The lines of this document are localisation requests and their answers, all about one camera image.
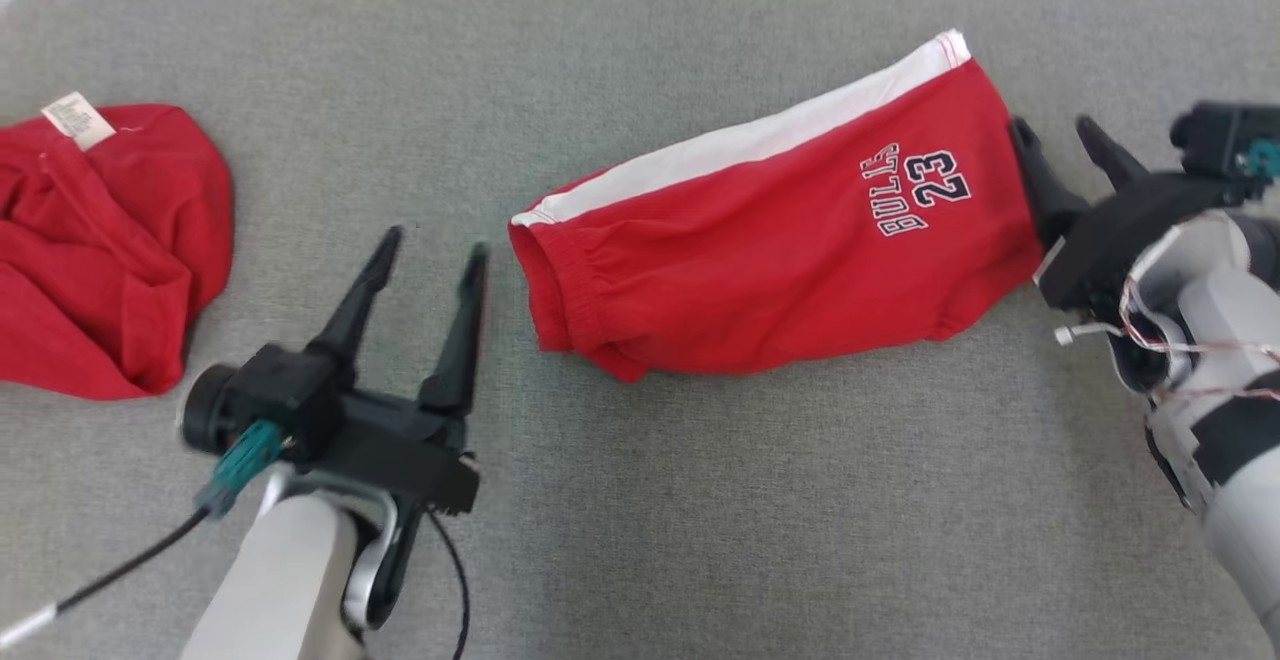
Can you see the red shirt with white sleeves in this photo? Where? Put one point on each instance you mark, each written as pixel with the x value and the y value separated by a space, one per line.
pixel 100 260

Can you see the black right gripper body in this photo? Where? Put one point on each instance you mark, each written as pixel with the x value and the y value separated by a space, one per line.
pixel 1110 240

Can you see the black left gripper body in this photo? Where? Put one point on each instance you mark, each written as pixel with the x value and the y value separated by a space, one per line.
pixel 400 450

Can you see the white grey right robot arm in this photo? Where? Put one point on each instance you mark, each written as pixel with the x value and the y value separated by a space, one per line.
pixel 1230 420

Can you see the red Bulls 23 shorts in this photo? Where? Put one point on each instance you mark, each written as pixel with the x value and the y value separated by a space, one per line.
pixel 760 260

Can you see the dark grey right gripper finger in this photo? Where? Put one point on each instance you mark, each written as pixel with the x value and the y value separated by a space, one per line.
pixel 1045 185
pixel 1112 155

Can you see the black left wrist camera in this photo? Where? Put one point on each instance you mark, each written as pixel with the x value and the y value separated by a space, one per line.
pixel 250 390

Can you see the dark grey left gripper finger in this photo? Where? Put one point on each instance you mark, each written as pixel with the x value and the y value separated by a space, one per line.
pixel 458 350
pixel 352 315

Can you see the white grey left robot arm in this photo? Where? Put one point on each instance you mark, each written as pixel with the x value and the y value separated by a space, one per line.
pixel 285 580

